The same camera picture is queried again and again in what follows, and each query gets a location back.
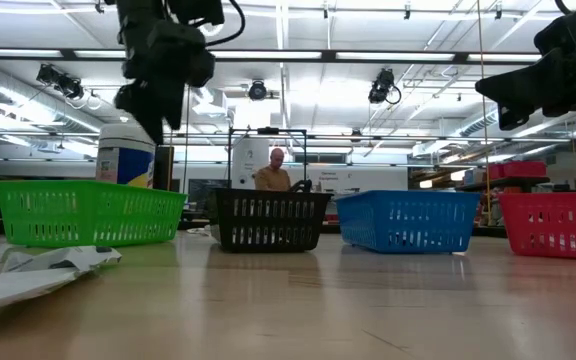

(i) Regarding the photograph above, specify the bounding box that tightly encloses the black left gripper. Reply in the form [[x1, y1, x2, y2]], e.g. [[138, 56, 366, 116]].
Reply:
[[114, 0, 225, 146]]

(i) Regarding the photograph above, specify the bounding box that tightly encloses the black upright panel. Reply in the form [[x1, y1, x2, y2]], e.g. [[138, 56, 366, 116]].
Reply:
[[153, 145, 174, 191]]

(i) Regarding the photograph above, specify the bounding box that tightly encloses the white wipes canister blue label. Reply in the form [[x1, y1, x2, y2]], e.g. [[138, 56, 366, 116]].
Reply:
[[95, 123, 157, 190]]

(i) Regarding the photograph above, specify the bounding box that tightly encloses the large red storage bin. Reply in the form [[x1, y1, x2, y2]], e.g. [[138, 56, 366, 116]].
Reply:
[[503, 160, 548, 179]]

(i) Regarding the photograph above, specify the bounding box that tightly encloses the dark monitor screen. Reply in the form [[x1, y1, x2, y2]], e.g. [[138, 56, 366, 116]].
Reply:
[[187, 178, 230, 214]]

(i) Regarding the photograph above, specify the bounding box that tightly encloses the white cabinet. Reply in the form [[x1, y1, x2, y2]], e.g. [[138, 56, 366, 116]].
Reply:
[[231, 137, 271, 191]]

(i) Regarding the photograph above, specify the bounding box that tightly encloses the red plastic basket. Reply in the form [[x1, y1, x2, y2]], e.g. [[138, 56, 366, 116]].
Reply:
[[497, 192, 576, 262]]

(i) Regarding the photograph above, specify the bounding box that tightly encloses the green plastic basket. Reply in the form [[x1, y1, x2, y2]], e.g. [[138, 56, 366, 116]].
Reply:
[[0, 179, 189, 249]]

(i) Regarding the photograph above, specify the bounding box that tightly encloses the person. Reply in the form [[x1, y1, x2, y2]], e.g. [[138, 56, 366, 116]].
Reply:
[[254, 147, 293, 192]]

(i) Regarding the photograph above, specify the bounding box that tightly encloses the black plastic basket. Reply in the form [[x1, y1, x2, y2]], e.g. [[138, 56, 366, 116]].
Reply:
[[211, 188, 333, 254]]

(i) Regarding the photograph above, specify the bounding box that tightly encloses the white packet dark print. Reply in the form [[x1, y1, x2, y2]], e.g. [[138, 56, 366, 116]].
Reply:
[[3, 244, 123, 275]]

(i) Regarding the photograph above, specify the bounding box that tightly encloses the black beam with light bars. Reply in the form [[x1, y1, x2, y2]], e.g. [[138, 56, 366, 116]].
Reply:
[[0, 47, 543, 65]]

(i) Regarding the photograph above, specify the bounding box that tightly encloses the blue plastic basket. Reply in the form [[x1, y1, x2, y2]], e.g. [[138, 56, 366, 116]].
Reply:
[[335, 189, 483, 255]]

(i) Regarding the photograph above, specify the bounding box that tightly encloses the long white ridged packet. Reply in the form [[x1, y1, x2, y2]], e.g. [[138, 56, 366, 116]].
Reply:
[[0, 263, 80, 312]]

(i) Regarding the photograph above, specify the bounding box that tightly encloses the black hanging cable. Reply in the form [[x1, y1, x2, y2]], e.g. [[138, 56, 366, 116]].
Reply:
[[182, 87, 192, 192]]

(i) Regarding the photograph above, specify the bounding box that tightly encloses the yellow hanging cable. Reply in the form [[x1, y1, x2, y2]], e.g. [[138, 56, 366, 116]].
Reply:
[[476, 0, 492, 226]]

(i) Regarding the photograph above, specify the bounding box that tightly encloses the round black ceiling camera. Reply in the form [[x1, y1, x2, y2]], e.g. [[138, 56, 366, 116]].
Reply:
[[247, 79, 268, 102]]

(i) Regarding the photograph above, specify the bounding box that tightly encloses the black camera cluster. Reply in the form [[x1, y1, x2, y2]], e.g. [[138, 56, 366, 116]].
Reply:
[[36, 63, 86, 101]]

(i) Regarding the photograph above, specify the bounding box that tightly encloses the black stand frame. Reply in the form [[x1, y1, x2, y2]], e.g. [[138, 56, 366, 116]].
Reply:
[[226, 126, 309, 192]]

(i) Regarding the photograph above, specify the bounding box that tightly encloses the black overhead camera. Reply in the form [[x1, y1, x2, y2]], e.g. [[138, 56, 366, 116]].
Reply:
[[367, 68, 403, 106]]

